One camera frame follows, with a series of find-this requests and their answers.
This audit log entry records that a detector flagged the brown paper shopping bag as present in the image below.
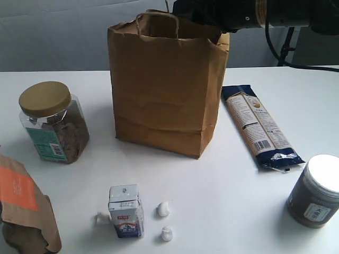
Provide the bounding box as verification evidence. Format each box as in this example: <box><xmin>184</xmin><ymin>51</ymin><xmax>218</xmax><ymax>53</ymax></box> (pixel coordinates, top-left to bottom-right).
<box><xmin>108</xmin><ymin>10</ymin><xmax>230</xmax><ymax>158</ymax></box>

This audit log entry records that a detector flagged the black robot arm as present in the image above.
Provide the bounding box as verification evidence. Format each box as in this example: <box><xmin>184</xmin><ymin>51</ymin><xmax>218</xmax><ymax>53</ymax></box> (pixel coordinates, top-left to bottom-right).
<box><xmin>172</xmin><ymin>0</ymin><xmax>338</xmax><ymax>35</ymax></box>

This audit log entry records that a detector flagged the white wrapped candy upper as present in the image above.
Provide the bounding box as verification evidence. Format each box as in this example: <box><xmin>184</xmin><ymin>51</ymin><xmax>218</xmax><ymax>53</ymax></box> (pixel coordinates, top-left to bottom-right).
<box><xmin>157</xmin><ymin>201</ymin><xmax>170</xmax><ymax>217</ymax></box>

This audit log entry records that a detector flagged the white wrapped candy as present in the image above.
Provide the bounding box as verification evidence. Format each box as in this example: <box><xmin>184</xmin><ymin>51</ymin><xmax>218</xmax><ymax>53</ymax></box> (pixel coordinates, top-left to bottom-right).
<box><xmin>157</xmin><ymin>201</ymin><xmax>170</xmax><ymax>217</ymax></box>
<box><xmin>160</xmin><ymin>225</ymin><xmax>174</xmax><ymax>242</ymax></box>
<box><xmin>94</xmin><ymin>212</ymin><xmax>110</xmax><ymax>225</ymax></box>

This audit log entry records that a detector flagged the small blue white milk carton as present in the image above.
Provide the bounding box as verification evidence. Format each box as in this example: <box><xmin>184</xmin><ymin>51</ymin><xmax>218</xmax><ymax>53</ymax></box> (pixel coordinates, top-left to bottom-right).
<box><xmin>108</xmin><ymin>184</ymin><xmax>145</xmax><ymax>238</ymax></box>

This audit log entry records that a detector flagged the navy noodle packet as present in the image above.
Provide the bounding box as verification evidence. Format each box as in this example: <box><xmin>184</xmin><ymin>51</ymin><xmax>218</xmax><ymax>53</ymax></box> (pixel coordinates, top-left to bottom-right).
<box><xmin>221</xmin><ymin>85</ymin><xmax>305</xmax><ymax>172</ymax></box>

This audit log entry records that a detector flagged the white wrapped candy lower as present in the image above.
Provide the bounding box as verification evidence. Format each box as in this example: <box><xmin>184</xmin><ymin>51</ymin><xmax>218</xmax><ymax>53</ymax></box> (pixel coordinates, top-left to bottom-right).
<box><xmin>160</xmin><ymin>225</ymin><xmax>174</xmax><ymax>242</ymax></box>

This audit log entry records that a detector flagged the white wrapped candy left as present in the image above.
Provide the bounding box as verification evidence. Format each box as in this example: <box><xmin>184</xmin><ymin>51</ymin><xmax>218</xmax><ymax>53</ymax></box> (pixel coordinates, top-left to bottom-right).
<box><xmin>94</xmin><ymin>212</ymin><xmax>110</xmax><ymax>225</ymax></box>

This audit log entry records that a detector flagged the clear jar gold lid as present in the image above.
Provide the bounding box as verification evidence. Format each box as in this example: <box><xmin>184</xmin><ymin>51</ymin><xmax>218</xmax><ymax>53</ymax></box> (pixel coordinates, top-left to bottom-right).
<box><xmin>19</xmin><ymin>81</ymin><xmax>90</xmax><ymax>164</ymax></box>

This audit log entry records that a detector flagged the black stand pole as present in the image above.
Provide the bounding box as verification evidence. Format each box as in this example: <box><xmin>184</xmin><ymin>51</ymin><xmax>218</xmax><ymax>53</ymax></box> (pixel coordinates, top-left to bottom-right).
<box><xmin>277</xmin><ymin>27</ymin><xmax>295</xmax><ymax>67</ymax></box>

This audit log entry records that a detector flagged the dark jar white lid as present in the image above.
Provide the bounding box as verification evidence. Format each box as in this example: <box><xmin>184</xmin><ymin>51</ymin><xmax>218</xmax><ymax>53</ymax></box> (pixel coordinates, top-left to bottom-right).
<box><xmin>287</xmin><ymin>155</ymin><xmax>338</xmax><ymax>229</ymax></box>

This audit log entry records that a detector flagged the brown kraft pouch orange label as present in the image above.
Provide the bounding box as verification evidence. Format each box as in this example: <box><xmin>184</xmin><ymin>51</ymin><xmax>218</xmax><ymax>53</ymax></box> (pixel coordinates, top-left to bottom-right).
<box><xmin>1</xmin><ymin>155</ymin><xmax>62</xmax><ymax>253</ymax></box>

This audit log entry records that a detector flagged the black cable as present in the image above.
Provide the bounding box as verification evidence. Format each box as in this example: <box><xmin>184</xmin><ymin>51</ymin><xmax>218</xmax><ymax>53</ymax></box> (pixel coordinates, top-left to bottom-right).
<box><xmin>264</xmin><ymin>15</ymin><xmax>339</xmax><ymax>72</ymax></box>

